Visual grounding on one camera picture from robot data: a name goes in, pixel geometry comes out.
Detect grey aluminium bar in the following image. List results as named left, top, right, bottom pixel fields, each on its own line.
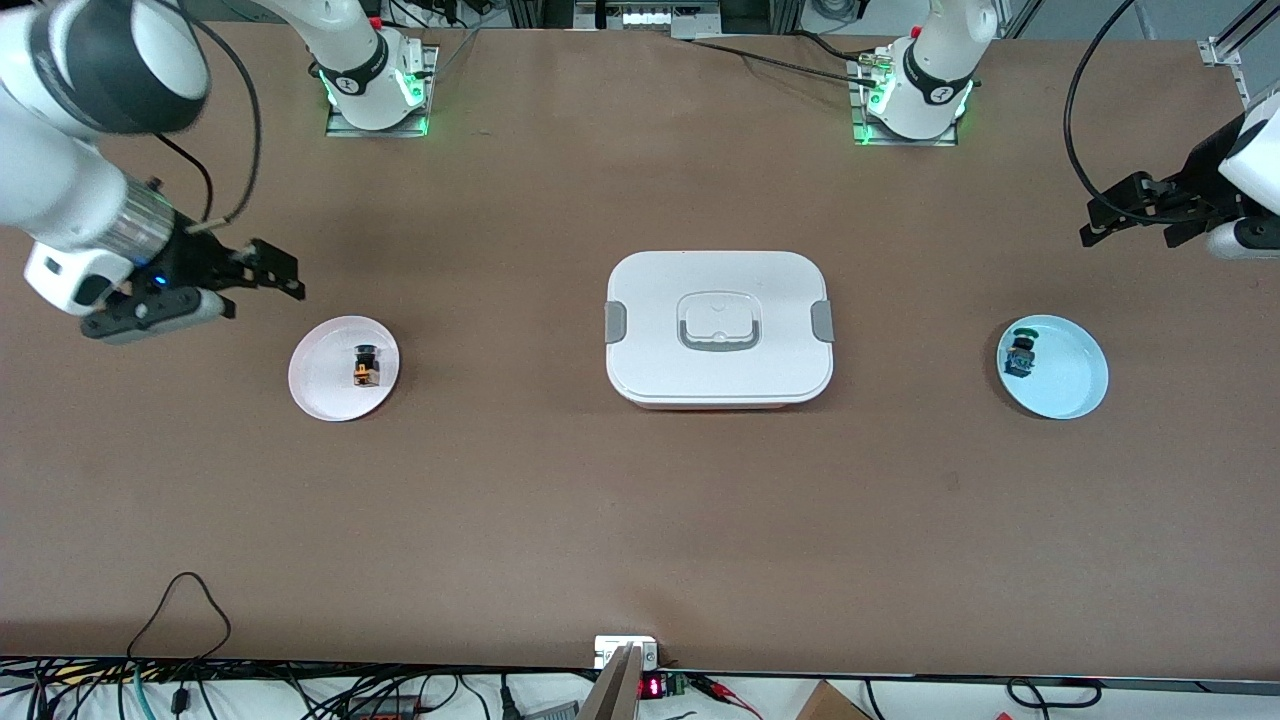
left=578, top=644, right=643, bottom=720

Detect black equipment with light strip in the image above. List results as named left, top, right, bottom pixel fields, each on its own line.
left=575, top=0, right=723, bottom=39

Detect black coiled cable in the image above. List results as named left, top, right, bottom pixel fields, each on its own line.
left=1005, top=677, right=1103, bottom=709

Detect brown cardboard box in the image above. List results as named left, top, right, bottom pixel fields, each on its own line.
left=795, top=680, right=873, bottom=720

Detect white lunch box grey clips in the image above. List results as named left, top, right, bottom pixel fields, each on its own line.
left=605, top=250, right=834, bottom=411

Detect small white box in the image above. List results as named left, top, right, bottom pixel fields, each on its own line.
left=594, top=636, right=659, bottom=669

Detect light blue round plate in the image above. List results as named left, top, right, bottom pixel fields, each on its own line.
left=997, top=315, right=1109, bottom=421

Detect green push-button switch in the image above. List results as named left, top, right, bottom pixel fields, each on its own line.
left=1003, top=326, right=1041, bottom=381

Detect black cable across table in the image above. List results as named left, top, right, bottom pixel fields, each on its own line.
left=690, top=30, right=886, bottom=86

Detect black looped cable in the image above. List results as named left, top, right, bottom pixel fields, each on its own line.
left=125, top=571, right=233, bottom=666

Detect aluminium frame profile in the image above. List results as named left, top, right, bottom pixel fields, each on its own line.
left=1198, top=0, right=1280, bottom=106

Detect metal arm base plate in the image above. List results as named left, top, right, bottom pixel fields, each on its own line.
left=325, top=45, right=441, bottom=138
left=848, top=55, right=961, bottom=148

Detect pink round plate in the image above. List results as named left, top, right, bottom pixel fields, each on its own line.
left=288, top=316, right=401, bottom=422

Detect black cable tangle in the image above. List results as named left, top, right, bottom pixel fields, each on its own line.
left=0, top=655, right=601, bottom=720

